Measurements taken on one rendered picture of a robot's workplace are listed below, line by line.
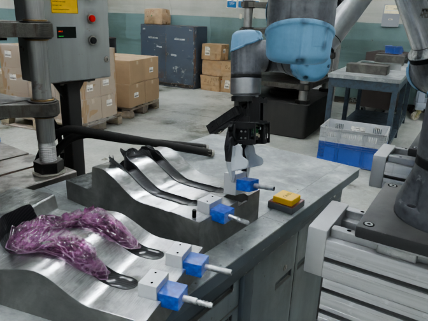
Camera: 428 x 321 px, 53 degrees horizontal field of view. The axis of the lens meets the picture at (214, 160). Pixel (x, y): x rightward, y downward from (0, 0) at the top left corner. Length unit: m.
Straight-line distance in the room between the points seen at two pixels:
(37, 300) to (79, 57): 1.08
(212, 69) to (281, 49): 7.47
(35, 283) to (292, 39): 0.60
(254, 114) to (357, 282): 0.46
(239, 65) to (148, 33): 7.49
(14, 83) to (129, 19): 4.37
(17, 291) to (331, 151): 3.67
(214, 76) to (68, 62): 6.31
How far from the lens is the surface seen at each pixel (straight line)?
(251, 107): 1.03
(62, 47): 1.70
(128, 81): 5.64
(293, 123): 5.04
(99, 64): 1.80
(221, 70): 7.86
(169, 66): 8.27
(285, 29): 0.48
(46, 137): 1.55
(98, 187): 1.20
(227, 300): 1.19
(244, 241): 1.08
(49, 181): 1.55
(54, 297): 0.83
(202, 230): 0.98
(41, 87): 1.51
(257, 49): 1.04
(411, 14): 1.22
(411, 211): 0.71
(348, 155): 4.24
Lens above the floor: 1.33
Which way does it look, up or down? 19 degrees down
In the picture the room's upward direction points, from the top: 2 degrees clockwise
